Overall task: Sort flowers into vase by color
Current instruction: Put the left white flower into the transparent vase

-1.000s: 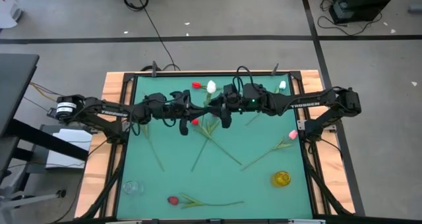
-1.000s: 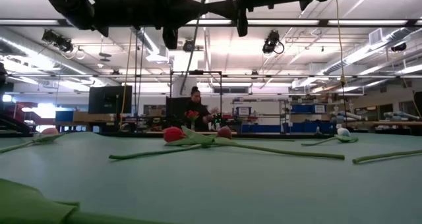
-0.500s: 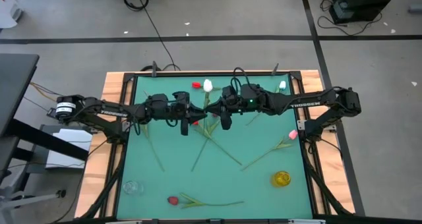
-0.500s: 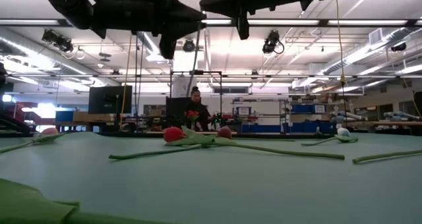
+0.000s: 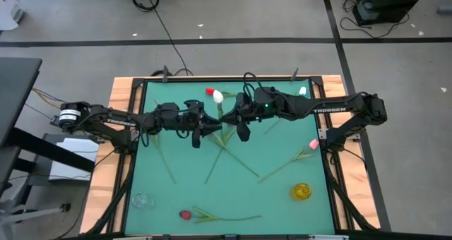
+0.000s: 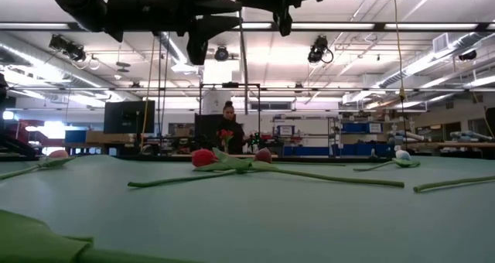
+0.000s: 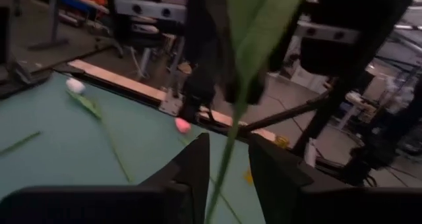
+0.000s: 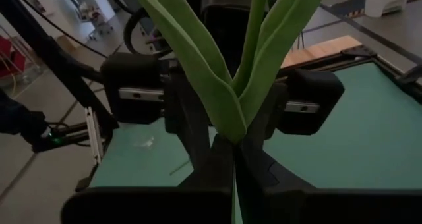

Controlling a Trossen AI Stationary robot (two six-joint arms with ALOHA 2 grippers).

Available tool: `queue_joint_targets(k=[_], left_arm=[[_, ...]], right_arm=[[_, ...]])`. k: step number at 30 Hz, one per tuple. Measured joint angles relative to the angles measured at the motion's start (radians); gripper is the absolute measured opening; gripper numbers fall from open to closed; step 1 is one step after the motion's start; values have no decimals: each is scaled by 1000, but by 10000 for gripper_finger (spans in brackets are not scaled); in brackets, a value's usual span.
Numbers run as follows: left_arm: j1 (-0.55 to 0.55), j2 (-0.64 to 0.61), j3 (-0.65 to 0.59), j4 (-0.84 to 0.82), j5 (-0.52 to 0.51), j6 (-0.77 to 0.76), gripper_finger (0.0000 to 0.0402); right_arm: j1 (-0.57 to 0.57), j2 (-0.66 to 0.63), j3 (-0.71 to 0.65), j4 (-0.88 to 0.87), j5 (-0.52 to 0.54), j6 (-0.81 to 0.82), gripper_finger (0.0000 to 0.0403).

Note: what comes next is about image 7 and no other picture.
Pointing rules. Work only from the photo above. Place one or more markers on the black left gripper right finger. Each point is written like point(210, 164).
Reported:
point(329, 207)

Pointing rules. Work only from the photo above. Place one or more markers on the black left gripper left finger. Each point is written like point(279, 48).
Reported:
point(99, 207)

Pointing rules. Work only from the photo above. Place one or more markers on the white artificial tulip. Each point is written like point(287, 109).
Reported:
point(75, 85)
point(260, 26)

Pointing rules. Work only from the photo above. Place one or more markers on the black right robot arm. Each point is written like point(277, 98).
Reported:
point(199, 52)

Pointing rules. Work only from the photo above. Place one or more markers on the white tag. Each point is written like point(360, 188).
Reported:
point(310, 153)

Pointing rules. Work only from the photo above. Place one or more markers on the teal table mat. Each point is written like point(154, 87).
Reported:
point(49, 171)

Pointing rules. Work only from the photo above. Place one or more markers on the pink artificial tulip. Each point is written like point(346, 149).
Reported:
point(182, 125)

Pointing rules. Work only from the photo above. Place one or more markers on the grey beam with holes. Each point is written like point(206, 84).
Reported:
point(326, 33)
point(148, 10)

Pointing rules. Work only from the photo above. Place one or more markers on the wooden desk with grey legs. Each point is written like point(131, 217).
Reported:
point(55, 19)

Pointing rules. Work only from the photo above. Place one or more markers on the large black rounded object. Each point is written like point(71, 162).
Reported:
point(349, 6)

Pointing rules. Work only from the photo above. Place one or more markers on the blue box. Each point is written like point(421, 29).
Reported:
point(74, 3)

